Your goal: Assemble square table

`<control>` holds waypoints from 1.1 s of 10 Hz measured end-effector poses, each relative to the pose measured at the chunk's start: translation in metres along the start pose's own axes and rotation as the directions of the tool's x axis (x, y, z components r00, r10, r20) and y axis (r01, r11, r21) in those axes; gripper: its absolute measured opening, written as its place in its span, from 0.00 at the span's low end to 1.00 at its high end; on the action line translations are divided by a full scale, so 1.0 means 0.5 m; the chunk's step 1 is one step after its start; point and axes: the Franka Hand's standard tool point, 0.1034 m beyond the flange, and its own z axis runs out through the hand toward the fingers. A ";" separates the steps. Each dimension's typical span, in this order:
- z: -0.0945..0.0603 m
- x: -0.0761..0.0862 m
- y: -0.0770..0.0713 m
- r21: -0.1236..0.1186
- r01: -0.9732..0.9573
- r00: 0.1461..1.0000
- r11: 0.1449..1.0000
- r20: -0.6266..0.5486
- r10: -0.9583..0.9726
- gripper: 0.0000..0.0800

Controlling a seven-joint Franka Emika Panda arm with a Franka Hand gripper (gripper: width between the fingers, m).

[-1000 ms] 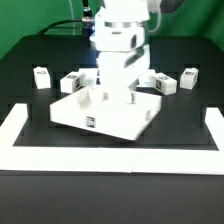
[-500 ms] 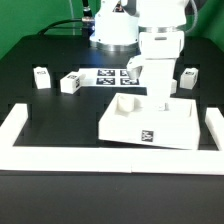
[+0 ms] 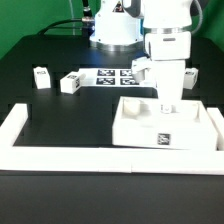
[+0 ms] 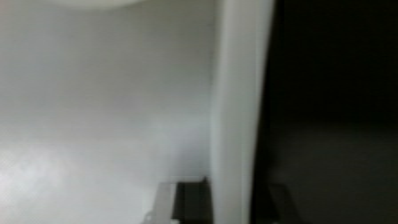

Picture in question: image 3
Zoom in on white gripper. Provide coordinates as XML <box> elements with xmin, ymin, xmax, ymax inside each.
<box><xmin>155</xmin><ymin>60</ymin><xmax>185</xmax><ymax>114</ymax></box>

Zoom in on white marker sheet with tags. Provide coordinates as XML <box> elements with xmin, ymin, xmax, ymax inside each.
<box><xmin>77</xmin><ymin>68</ymin><xmax>141</xmax><ymax>88</ymax></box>

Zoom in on white U-shaped fence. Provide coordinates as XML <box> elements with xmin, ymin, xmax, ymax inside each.
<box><xmin>0</xmin><ymin>103</ymin><xmax>224</xmax><ymax>175</ymax></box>

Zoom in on black cable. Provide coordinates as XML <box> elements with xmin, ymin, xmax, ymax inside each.
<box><xmin>37</xmin><ymin>18</ymin><xmax>95</xmax><ymax>36</ymax></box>

